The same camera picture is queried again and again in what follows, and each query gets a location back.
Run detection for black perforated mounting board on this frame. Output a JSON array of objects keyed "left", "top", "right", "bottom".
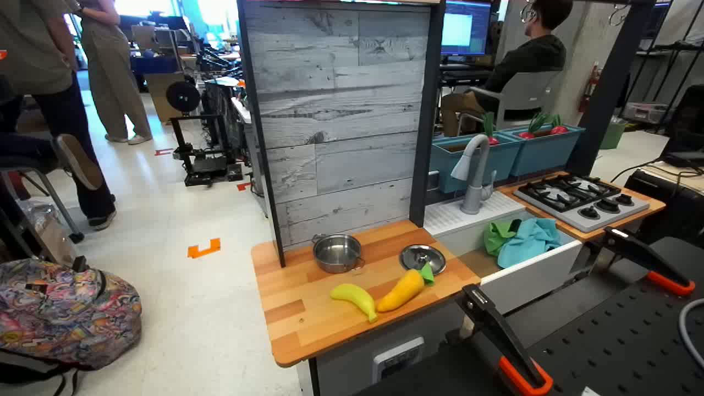
[{"left": 360, "top": 233, "right": 704, "bottom": 396}]

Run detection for white toy sink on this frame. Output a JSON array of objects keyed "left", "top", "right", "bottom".
[{"left": 422, "top": 191, "right": 591, "bottom": 316}]

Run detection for black office chair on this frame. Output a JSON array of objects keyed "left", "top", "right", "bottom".
[{"left": 663, "top": 83, "right": 704, "bottom": 167}]

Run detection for grey plastic chair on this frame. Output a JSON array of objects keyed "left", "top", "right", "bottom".
[{"left": 470, "top": 68, "right": 570, "bottom": 130}]

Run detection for grey drawer front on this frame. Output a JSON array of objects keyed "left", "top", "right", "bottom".
[{"left": 316, "top": 299, "right": 471, "bottom": 396}]

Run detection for colourful patterned backpack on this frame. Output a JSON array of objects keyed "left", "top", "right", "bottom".
[{"left": 0, "top": 258, "right": 143, "bottom": 371}]

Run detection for grey toy faucet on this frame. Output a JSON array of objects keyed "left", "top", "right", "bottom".
[{"left": 449, "top": 133, "right": 499, "bottom": 218}]

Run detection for person olive shirt dark trousers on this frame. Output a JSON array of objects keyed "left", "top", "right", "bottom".
[{"left": 0, "top": 0, "right": 119, "bottom": 233}]

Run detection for black frame post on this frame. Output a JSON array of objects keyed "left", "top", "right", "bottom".
[
  {"left": 236, "top": 0, "right": 288, "bottom": 269},
  {"left": 407, "top": 0, "right": 449, "bottom": 228}
]

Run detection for standing person khaki clothes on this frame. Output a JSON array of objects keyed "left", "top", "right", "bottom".
[{"left": 72, "top": 0, "right": 154, "bottom": 147}]

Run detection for yellow toy banana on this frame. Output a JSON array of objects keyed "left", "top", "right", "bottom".
[{"left": 328, "top": 281, "right": 382, "bottom": 323}]

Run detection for orange carrot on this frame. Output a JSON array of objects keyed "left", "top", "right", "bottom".
[{"left": 375, "top": 262, "right": 439, "bottom": 314}]

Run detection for grey cable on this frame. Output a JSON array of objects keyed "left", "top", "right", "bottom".
[{"left": 677, "top": 294, "right": 704, "bottom": 349}]

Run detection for computer monitor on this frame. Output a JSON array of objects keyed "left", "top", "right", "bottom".
[{"left": 439, "top": 0, "right": 493, "bottom": 62}]

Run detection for grey toy stove top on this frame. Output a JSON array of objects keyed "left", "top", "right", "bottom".
[{"left": 512, "top": 171, "right": 654, "bottom": 233}]

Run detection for green cloth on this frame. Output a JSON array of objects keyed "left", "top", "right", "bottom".
[{"left": 481, "top": 216, "right": 527, "bottom": 260}]

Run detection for small steel pot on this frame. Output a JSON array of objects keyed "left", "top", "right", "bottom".
[{"left": 311, "top": 233, "right": 365, "bottom": 276}]

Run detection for black machine frame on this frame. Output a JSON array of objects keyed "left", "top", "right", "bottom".
[{"left": 164, "top": 75, "right": 245, "bottom": 187}]

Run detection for teal cloth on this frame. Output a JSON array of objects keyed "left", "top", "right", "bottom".
[{"left": 495, "top": 216, "right": 566, "bottom": 271}]

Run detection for seated person dark shirt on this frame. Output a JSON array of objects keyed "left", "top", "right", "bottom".
[{"left": 441, "top": 0, "right": 577, "bottom": 138}]

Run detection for toy radish green leaves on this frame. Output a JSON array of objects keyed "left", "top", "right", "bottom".
[
  {"left": 522, "top": 107, "right": 573, "bottom": 140},
  {"left": 481, "top": 111, "right": 503, "bottom": 147}
]

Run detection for wooden countertop board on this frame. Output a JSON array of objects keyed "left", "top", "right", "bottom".
[{"left": 248, "top": 218, "right": 483, "bottom": 370}]

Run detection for black clamp orange handle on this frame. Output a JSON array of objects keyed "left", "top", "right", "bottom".
[
  {"left": 602, "top": 227, "right": 699, "bottom": 299},
  {"left": 455, "top": 283, "right": 556, "bottom": 396}
]

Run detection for person leg with sneaker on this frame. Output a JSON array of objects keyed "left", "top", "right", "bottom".
[{"left": 0, "top": 130, "right": 107, "bottom": 193}]

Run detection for grey stool frame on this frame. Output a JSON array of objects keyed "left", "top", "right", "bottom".
[{"left": 0, "top": 165, "right": 87, "bottom": 262}]

